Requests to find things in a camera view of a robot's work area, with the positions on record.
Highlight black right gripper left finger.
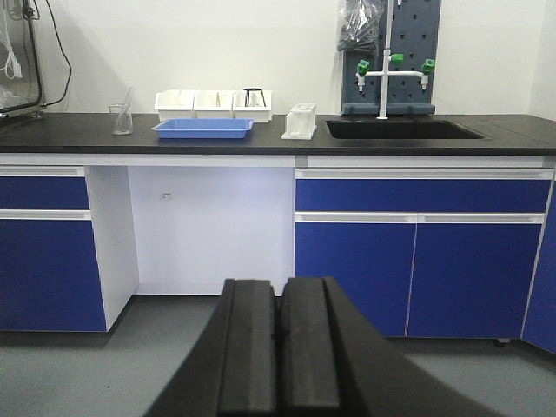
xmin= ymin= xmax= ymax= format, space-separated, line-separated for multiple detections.
xmin=145 ymin=280 xmax=276 ymax=416

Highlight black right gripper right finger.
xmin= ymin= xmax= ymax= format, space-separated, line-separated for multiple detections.
xmin=280 ymin=277 xmax=496 ymax=416

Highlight clear glass test tube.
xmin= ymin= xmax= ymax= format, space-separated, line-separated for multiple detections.
xmin=118 ymin=86 xmax=135 ymax=121

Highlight white test tube rack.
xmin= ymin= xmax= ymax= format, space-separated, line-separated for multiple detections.
xmin=281 ymin=103 xmax=316 ymax=140

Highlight grey pegboard drying rack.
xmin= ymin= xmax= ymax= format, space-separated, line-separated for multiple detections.
xmin=339 ymin=1 xmax=440 ymax=116

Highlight blue white lab cabinet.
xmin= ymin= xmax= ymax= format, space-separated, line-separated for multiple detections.
xmin=1 ymin=154 xmax=555 ymax=351

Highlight black lab sink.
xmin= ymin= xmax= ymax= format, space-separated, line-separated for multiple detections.
xmin=327 ymin=121 xmax=483 ymax=140

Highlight blue plastic tray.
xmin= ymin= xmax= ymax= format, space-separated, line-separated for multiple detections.
xmin=152 ymin=118 xmax=254 ymax=139

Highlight white right storage bin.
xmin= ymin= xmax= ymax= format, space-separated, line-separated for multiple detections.
xmin=232 ymin=88 xmax=273 ymax=122

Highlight white storage bin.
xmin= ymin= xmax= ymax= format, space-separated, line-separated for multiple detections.
xmin=193 ymin=90 xmax=235 ymax=118
xmin=232 ymin=88 xmax=273 ymax=122
xmin=155 ymin=89 xmax=195 ymax=122

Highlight white middle storage bin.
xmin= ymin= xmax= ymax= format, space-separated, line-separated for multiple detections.
xmin=193 ymin=90 xmax=235 ymax=118

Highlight clear glass beaker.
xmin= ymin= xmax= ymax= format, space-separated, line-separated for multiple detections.
xmin=109 ymin=103 xmax=133 ymax=136

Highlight white left storage bin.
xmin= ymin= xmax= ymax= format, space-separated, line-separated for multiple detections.
xmin=155 ymin=89 xmax=195 ymax=122

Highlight white green lab faucet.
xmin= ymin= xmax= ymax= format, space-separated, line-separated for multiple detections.
xmin=356 ymin=0 xmax=435 ymax=120

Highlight clear plastic bag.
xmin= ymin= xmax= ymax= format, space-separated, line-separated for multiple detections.
xmin=336 ymin=0 xmax=385 ymax=51

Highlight black wire tripod stand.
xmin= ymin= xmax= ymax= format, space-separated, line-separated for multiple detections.
xmin=243 ymin=88 xmax=267 ymax=107

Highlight black power cable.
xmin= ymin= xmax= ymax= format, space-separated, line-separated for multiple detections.
xmin=21 ymin=0 xmax=73 ymax=109

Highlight glass cabinet enclosure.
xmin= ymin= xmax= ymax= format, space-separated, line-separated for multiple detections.
xmin=1 ymin=0 xmax=44 ymax=119

